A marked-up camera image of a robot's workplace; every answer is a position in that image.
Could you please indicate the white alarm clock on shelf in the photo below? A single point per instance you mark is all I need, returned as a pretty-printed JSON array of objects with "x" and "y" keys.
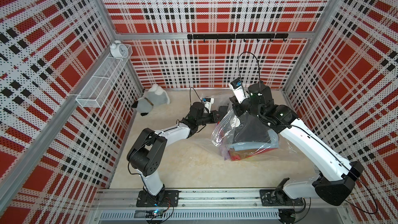
[{"x": 118, "y": 49}]

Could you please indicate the purple folded garment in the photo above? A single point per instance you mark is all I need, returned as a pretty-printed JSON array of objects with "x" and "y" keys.
[{"x": 224, "y": 146}]

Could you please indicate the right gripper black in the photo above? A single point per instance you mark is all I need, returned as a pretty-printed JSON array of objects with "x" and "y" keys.
[{"x": 238, "y": 111}]

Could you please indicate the light blue folded garment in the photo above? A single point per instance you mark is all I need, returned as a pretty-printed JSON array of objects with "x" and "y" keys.
[{"x": 271, "y": 142}]

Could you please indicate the clear plastic vacuum bag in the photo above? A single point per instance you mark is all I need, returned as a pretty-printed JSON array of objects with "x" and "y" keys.
[{"x": 285, "y": 152}]

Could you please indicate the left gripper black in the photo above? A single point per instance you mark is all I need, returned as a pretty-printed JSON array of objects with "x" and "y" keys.
[{"x": 213, "y": 120}]

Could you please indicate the white wire mesh shelf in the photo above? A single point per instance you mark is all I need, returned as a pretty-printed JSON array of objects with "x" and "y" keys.
[{"x": 98, "y": 88}]

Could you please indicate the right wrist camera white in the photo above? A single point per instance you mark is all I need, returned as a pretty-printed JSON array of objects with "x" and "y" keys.
[{"x": 237, "y": 87}]

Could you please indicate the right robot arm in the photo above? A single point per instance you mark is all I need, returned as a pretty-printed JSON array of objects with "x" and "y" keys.
[{"x": 337, "y": 175}]

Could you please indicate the red folded garment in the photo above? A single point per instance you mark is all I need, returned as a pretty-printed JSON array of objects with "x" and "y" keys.
[{"x": 244, "y": 154}]

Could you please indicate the black wall hook rail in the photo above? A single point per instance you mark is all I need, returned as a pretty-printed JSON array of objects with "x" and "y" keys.
[{"x": 270, "y": 36}]

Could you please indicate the grey white plush toy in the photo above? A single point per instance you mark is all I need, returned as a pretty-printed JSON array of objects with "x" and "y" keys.
[{"x": 155, "y": 96}]

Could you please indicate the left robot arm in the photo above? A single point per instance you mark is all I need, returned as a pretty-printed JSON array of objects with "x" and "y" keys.
[{"x": 146, "y": 154}]

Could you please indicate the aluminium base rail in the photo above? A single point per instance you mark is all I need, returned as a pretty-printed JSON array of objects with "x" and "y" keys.
[{"x": 212, "y": 206}]

